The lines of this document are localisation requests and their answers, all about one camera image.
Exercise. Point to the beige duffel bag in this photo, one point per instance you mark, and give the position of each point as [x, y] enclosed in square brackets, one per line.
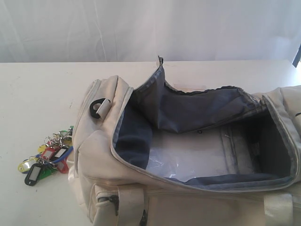
[111, 147]

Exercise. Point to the colourful key tag bunch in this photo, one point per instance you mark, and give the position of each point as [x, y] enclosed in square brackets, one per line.
[51, 158]

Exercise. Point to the dark stand at right edge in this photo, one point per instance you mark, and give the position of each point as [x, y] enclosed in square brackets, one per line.
[297, 58]

